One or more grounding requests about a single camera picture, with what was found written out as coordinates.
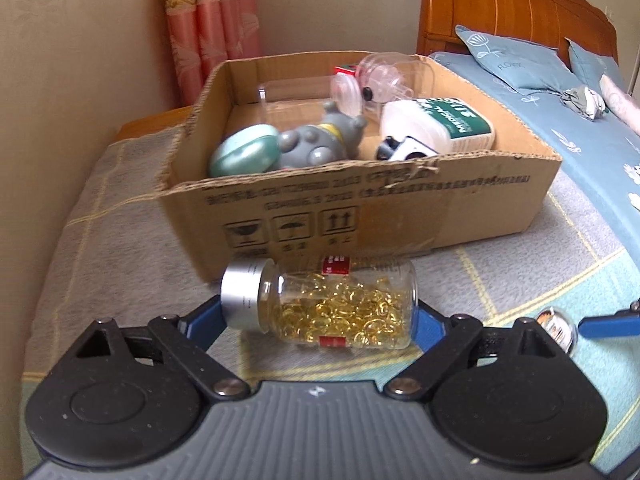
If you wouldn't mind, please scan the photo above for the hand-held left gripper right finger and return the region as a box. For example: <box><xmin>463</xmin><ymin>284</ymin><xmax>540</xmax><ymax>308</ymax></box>
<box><xmin>384</xmin><ymin>300</ymin><xmax>571</xmax><ymax>402</ymax></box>

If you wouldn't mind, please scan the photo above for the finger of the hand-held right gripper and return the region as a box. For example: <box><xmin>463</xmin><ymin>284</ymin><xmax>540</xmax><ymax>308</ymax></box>
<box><xmin>577</xmin><ymin>300</ymin><xmax>640</xmax><ymax>339</ymax></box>

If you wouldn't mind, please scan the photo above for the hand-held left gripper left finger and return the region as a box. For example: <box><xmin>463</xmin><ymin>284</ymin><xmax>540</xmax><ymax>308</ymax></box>
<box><xmin>75</xmin><ymin>296</ymin><xmax>251</xmax><ymax>401</ymax></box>

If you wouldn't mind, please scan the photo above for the clear round plastic container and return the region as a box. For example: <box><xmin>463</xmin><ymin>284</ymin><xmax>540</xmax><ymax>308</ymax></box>
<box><xmin>536</xmin><ymin>307</ymin><xmax>580</xmax><ymax>357</ymax></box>

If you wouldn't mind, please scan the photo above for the jar of gold capsules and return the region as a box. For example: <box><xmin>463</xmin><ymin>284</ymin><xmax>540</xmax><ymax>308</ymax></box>
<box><xmin>220</xmin><ymin>256</ymin><xmax>420</xmax><ymax>350</ymax></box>

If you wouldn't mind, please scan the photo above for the cardboard box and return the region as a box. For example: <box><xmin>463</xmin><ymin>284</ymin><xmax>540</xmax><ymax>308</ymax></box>
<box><xmin>157</xmin><ymin>51</ymin><xmax>563</xmax><ymax>281</ymax></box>

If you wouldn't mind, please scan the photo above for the teal oval case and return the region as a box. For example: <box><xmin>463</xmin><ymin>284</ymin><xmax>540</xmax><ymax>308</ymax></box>
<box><xmin>209</xmin><ymin>125</ymin><xmax>282</xmax><ymax>178</ymax></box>

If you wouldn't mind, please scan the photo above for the white translucent plastic bottle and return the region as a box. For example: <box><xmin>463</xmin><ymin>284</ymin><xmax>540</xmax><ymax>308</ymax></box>
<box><xmin>378</xmin><ymin>96</ymin><xmax>497</xmax><ymax>155</ymax></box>

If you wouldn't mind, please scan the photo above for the grey toy cat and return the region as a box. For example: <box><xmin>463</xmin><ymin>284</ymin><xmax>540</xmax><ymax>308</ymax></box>
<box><xmin>277</xmin><ymin>100</ymin><xmax>368</xmax><ymax>170</ymax></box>

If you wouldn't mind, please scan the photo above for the pink bottle keychain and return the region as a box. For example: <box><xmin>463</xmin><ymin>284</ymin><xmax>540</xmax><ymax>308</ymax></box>
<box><xmin>356</xmin><ymin>52</ymin><xmax>416</xmax><ymax>108</ymax></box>

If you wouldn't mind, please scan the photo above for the grey green checked blanket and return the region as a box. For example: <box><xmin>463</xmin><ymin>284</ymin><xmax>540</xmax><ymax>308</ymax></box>
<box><xmin>22</xmin><ymin>135</ymin><xmax>640</xmax><ymax>480</ymax></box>

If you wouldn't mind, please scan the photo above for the blue bedsheet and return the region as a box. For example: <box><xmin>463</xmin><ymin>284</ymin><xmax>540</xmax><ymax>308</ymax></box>
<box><xmin>427</xmin><ymin>50</ymin><xmax>640</xmax><ymax>261</ymax></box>

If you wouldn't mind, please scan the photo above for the rolled white pink blanket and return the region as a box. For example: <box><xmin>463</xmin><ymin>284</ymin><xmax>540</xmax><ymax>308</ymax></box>
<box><xmin>600</xmin><ymin>74</ymin><xmax>640</xmax><ymax>133</ymax></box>

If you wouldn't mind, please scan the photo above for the crumpled grey cloth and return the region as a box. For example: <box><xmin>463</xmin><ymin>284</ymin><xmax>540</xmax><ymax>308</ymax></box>
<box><xmin>559</xmin><ymin>85</ymin><xmax>608</xmax><ymax>122</ymax></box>

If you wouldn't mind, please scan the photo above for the clear plastic jar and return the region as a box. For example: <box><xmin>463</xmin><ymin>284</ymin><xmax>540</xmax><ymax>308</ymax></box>
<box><xmin>257</xmin><ymin>74</ymin><xmax>362</xmax><ymax>128</ymax></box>

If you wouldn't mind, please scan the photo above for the small blue pillow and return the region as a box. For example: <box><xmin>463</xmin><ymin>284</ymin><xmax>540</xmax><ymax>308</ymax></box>
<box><xmin>565</xmin><ymin>37</ymin><xmax>626</xmax><ymax>91</ymax></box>

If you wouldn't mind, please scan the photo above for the large blue pillow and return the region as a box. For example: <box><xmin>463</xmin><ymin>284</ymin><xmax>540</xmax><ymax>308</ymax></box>
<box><xmin>454</xmin><ymin>24</ymin><xmax>583</xmax><ymax>93</ymax></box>

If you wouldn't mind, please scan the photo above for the pink curtain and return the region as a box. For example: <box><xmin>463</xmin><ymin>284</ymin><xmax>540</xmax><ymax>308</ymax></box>
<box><xmin>160</xmin><ymin>0</ymin><xmax>262</xmax><ymax>106</ymax></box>

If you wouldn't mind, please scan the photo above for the wooden headboard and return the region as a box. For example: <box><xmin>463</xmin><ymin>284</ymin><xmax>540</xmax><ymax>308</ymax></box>
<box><xmin>416</xmin><ymin>0</ymin><xmax>621</xmax><ymax>78</ymax></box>

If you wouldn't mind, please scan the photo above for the wooden bed frame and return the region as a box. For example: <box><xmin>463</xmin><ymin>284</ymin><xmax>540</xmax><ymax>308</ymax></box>
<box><xmin>115</xmin><ymin>105</ymin><xmax>196</xmax><ymax>142</ymax></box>

